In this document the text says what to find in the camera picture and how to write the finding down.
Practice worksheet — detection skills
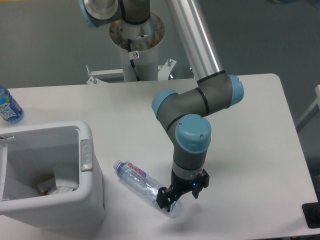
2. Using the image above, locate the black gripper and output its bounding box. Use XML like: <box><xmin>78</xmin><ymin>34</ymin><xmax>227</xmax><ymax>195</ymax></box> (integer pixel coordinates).
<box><xmin>156</xmin><ymin>168</ymin><xmax>210</xmax><ymax>210</ymax></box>

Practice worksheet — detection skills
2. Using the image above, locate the white paper wrapper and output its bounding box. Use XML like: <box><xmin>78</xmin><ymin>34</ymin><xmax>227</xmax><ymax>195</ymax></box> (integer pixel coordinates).
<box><xmin>47</xmin><ymin>163</ymin><xmax>79</xmax><ymax>195</ymax></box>

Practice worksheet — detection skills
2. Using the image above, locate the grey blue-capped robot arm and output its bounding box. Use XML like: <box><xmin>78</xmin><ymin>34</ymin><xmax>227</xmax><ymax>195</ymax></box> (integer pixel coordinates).
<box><xmin>79</xmin><ymin>0</ymin><xmax>244</xmax><ymax>211</ymax></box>

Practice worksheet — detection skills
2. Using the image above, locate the trash inside can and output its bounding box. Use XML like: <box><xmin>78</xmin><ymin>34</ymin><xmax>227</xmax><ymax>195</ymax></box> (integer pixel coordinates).
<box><xmin>37</xmin><ymin>177</ymin><xmax>57</xmax><ymax>196</ymax></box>

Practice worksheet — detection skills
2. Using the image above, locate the white trash can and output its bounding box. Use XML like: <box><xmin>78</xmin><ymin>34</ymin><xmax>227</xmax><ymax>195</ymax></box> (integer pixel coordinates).
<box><xmin>0</xmin><ymin>120</ymin><xmax>106</xmax><ymax>230</ymax></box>

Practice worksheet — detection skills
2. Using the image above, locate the clear plastic water bottle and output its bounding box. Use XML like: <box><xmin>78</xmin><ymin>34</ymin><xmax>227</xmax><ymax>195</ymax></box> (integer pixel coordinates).
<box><xmin>113</xmin><ymin>160</ymin><xmax>178</xmax><ymax>216</ymax></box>

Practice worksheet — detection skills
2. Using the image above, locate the black clamp at table edge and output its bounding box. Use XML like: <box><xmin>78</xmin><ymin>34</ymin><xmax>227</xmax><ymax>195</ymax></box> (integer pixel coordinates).
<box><xmin>302</xmin><ymin>202</ymin><xmax>320</xmax><ymax>229</ymax></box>

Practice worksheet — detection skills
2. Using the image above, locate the blue labelled drink bottle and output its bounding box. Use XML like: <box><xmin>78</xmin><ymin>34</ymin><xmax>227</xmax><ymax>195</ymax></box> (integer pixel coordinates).
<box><xmin>0</xmin><ymin>85</ymin><xmax>24</xmax><ymax>124</ymax></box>

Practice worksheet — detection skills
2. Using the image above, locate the white metal base frame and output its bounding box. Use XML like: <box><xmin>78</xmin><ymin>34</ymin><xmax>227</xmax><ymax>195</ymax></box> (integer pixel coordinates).
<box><xmin>85</xmin><ymin>58</ymin><xmax>198</xmax><ymax>85</ymax></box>

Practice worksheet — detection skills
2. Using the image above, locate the black cable on pedestal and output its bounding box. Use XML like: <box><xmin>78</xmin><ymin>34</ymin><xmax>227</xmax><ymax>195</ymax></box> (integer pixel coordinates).
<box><xmin>127</xmin><ymin>38</ymin><xmax>141</xmax><ymax>82</ymax></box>

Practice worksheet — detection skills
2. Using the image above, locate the white frame leg at right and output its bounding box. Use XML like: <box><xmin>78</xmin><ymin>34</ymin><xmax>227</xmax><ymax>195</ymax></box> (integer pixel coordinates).
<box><xmin>295</xmin><ymin>84</ymin><xmax>320</xmax><ymax>133</ymax></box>

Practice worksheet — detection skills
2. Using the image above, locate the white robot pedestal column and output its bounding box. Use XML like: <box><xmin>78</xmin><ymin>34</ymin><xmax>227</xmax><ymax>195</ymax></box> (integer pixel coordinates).
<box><xmin>109</xmin><ymin>13</ymin><xmax>165</xmax><ymax>82</ymax></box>

